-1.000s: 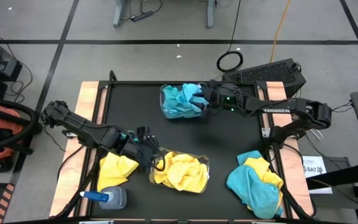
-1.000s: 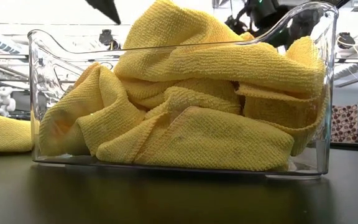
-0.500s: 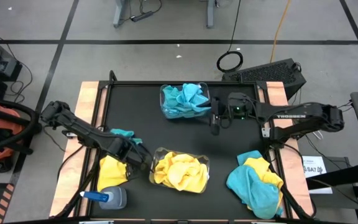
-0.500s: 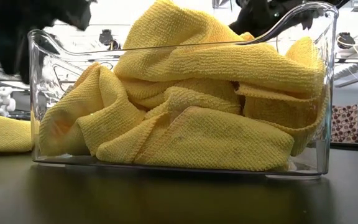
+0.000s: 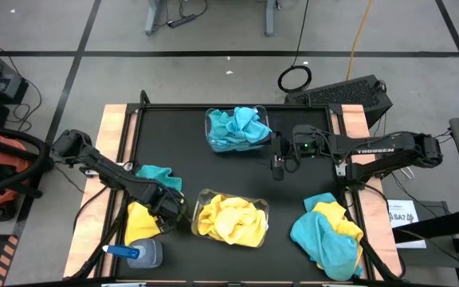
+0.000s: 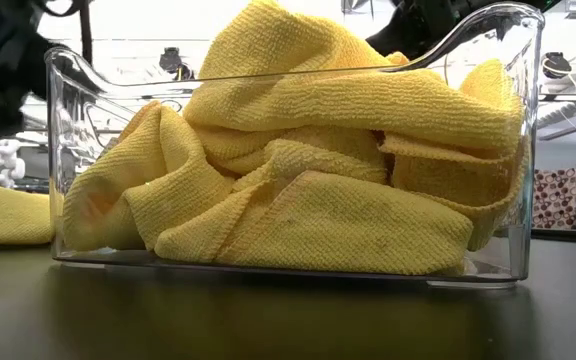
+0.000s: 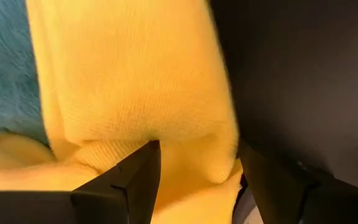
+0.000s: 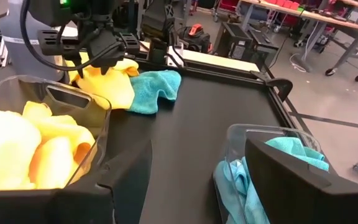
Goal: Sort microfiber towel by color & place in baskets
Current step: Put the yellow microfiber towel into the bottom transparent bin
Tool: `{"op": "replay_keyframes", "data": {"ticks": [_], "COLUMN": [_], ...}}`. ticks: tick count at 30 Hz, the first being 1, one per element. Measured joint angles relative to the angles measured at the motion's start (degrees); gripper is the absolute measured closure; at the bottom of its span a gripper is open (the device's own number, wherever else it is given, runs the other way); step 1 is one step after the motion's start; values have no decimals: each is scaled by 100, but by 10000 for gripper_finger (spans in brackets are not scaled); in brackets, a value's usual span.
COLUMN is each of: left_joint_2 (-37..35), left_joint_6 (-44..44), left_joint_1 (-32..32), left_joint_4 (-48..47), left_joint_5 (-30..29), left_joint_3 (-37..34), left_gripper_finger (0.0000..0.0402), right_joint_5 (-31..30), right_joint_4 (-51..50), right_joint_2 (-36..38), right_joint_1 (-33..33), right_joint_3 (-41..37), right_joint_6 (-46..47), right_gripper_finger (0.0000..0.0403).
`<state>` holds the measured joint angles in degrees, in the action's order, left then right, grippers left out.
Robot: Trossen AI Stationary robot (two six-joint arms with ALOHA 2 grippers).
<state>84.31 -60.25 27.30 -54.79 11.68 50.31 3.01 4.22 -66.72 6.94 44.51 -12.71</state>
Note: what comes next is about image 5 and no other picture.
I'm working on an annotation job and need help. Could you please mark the black computer tower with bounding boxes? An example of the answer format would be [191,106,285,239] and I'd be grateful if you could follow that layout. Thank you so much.
[284,74,394,129]

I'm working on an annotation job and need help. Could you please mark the teal microfiber towel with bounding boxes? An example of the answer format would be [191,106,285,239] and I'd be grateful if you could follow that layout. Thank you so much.
[207,110,234,149]
[135,164,184,193]

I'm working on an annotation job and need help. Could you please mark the clear plastic basket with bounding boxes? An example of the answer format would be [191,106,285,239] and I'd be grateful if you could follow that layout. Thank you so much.
[204,104,271,155]
[190,187,270,249]

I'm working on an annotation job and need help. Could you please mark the black hanging cable with coil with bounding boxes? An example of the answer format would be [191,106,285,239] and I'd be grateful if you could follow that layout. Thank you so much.
[277,0,313,94]

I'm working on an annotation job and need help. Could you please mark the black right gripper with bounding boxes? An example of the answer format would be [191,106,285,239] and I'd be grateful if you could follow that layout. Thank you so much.
[270,124,328,182]

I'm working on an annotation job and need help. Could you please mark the black power strip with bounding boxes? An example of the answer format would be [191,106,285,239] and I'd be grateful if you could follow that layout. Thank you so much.
[167,13,198,29]

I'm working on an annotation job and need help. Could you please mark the black floor beam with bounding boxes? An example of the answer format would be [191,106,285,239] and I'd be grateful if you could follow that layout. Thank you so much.
[391,206,459,245]

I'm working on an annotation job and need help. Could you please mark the grey desk leg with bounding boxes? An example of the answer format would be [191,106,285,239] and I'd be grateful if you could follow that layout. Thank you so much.
[264,0,277,37]
[144,0,167,37]

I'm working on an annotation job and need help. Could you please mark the yellow extension cable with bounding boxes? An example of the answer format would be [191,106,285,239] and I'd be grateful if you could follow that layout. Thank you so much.
[345,0,375,81]

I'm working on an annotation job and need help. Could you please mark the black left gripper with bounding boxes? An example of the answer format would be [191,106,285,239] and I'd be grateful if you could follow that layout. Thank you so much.
[143,185,187,235]

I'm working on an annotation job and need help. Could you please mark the red shop vacuum with hose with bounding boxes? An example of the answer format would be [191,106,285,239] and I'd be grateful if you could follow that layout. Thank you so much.
[0,124,53,222]

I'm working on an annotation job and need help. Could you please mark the spray bottle with blue nozzle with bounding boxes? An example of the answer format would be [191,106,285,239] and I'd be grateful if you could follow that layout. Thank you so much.
[101,237,164,269]

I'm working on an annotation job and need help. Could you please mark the white paper sign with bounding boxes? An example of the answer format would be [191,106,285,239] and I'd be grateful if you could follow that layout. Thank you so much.
[386,199,429,250]

